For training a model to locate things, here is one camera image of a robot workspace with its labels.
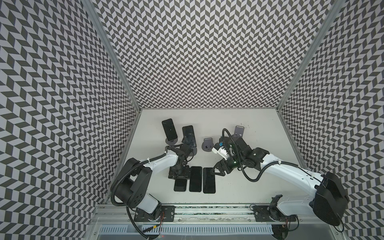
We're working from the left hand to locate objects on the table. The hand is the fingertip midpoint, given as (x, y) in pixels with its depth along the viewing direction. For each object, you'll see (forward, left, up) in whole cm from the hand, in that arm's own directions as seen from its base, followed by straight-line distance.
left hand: (182, 178), depth 84 cm
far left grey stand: (+22, +8, +3) cm, 24 cm away
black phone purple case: (+22, -4, +10) cm, 25 cm away
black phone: (+27, +9, +10) cm, 30 cm away
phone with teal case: (-2, -15, 0) cm, 15 cm away
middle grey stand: (+19, -15, +5) cm, 25 cm away
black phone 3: (-1, -8, +1) cm, 8 cm away
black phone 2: (-4, +1, +1) cm, 4 cm away
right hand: (-2, -18, +12) cm, 21 cm away
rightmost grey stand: (+28, -36, +7) cm, 46 cm away
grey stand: (+16, -7, +1) cm, 18 cm away
